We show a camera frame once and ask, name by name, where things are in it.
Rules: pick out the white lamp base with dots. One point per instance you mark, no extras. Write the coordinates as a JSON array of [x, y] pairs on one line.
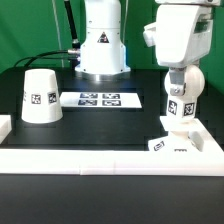
[[178, 138]]

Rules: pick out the white lamp bulb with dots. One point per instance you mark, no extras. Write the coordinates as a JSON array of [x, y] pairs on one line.
[[184, 107]]

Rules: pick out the white marker board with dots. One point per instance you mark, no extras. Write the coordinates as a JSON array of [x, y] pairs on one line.
[[100, 100]]

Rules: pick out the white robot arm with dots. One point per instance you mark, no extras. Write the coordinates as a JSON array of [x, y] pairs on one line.
[[103, 53]]

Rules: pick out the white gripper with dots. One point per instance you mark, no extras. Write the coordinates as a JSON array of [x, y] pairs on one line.
[[181, 35]]

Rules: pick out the white block left edge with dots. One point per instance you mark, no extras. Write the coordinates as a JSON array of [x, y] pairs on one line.
[[5, 126]]

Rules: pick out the white L-shaped border frame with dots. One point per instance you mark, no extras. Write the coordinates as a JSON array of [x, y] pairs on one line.
[[207, 161]]

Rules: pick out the white lamp shade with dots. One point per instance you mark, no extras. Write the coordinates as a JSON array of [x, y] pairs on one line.
[[41, 103]]

